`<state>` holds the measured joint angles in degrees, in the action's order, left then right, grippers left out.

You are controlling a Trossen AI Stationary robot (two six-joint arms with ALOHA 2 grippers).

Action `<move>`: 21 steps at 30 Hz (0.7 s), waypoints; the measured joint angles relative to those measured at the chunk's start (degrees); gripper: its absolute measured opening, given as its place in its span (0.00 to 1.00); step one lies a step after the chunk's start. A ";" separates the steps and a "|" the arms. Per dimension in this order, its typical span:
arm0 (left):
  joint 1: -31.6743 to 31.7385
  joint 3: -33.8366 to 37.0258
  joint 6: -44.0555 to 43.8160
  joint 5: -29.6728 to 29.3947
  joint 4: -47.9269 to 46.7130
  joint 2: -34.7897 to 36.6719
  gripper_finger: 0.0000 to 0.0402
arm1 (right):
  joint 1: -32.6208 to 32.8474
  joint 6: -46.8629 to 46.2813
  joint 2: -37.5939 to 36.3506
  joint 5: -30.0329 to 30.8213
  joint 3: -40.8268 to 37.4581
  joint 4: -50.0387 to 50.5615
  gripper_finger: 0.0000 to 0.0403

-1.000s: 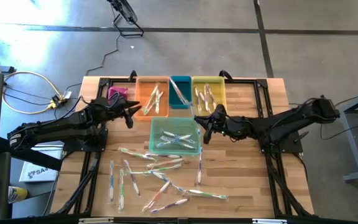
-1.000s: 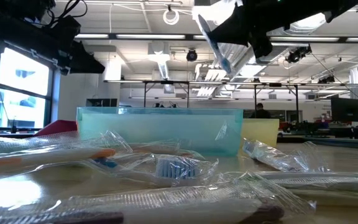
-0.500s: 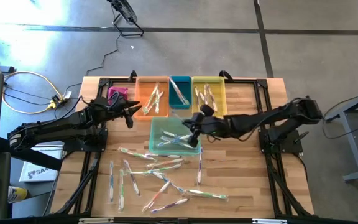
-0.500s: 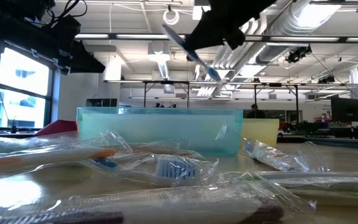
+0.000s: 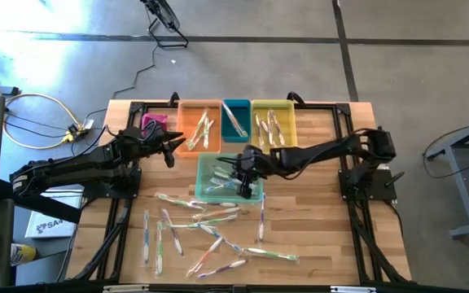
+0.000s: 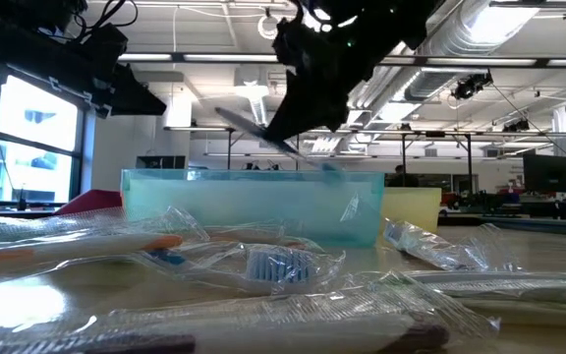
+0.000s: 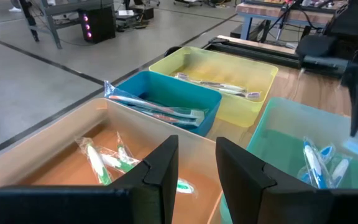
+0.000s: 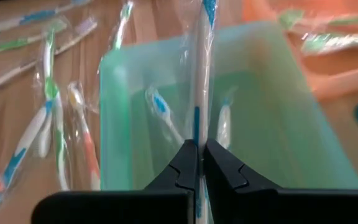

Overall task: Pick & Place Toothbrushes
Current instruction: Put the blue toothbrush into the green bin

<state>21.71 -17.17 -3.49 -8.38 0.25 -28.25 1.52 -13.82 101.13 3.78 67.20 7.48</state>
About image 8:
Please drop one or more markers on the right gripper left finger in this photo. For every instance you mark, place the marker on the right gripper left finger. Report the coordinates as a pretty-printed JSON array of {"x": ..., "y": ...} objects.
[{"x": 166, "y": 205}]

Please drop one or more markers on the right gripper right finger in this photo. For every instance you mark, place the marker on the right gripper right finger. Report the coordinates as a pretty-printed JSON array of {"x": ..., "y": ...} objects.
[{"x": 244, "y": 205}]

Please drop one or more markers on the green translucent plastic bin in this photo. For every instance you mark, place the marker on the green translucent plastic bin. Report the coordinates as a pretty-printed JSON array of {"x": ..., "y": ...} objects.
[{"x": 275, "y": 124}]

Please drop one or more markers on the orange plastic bin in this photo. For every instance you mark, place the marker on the orange plastic bin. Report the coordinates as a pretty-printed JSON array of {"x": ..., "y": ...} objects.
[{"x": 346, "y": 84}]

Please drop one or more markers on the purple wrapped toothbrush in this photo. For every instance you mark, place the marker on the purple wrapped toothbrush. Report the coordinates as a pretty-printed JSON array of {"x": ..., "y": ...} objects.
[{"x": 73, "y": 37}]

